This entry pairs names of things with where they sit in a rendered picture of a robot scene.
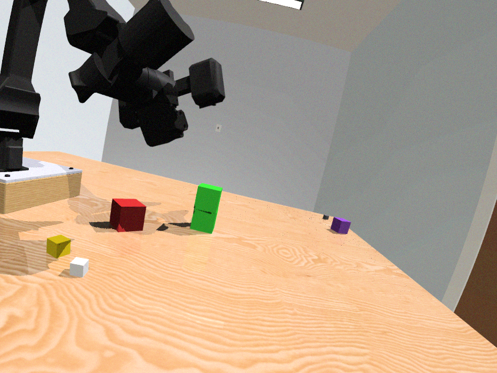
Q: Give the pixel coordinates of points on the green block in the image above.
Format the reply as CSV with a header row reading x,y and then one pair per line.
x,y
208,198
203,221

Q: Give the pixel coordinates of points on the white cube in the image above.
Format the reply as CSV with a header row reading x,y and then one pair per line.
x,y
79,267

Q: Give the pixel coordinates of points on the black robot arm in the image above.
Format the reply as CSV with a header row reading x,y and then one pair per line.
x,y
120,54

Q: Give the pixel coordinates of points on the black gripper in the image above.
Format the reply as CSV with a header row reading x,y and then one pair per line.
x,y
205,83

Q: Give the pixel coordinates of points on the purple cube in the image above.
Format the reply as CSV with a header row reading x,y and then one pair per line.
x,y
340,225

